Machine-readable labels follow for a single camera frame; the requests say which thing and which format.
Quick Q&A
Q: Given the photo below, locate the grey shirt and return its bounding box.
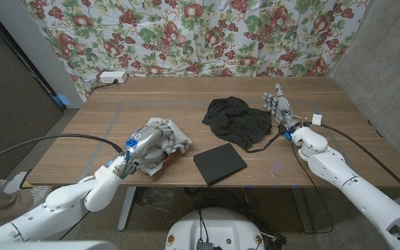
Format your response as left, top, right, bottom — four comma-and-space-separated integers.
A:
137, 117, 193, 176

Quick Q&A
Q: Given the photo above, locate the black folder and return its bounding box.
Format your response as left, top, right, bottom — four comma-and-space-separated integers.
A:
192, 142, 248, 188

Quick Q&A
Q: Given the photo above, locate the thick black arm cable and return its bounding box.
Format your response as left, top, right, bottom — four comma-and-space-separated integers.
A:
319, 123, 400, 206
0, 133, 124, 168

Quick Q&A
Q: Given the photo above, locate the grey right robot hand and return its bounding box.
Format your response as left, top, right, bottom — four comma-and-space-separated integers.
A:
262, 82, 302, 135

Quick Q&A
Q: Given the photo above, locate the small blue object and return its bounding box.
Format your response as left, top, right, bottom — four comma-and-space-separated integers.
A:
51, 94, 73, 108

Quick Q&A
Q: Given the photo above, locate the blue torso cable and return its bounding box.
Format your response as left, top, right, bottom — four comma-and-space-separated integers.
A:
197, 208, 211, 243

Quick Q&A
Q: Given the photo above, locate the floral fruit print backdrop cloth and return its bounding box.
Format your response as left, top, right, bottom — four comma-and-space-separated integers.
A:
19, 0, 370, 102

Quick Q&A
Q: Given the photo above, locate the beige cloth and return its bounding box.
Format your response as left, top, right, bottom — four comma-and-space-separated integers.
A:
0, 174, 35, 237

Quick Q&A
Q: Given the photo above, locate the white power strip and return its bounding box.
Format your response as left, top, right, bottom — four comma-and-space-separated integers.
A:
99, 71, 129, 85

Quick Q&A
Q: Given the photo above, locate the black crumpled garment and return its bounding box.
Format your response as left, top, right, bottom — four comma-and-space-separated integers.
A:
201, 96, 285, 154

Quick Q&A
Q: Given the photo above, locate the black power strip cable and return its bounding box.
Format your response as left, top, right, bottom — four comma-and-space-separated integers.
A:
87, 78, 119, 93

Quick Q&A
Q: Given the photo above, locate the white table leg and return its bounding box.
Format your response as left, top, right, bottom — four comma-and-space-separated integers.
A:
117, 186, 138, 232

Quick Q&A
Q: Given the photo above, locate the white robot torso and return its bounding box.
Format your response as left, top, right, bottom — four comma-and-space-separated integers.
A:
164, 207, 267, 250

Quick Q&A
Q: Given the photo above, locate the white door frame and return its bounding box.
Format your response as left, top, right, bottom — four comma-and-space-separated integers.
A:
0, 0, 85, 109

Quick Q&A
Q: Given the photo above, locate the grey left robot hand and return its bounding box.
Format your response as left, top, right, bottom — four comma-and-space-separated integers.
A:
108, 124, 177, 174

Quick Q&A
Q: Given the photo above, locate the grey tape strip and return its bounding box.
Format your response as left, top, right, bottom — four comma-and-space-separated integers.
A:
78, 102, 125, 181

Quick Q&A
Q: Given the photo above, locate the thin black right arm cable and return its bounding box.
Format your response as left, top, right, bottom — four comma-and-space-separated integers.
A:
289, 138, 335, 235

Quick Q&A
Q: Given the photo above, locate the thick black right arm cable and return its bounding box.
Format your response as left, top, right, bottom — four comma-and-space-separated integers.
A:
319, 123, 400, 206

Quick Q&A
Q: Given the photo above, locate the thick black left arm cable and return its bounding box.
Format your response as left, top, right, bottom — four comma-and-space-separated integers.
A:
0, 133, 124, 168

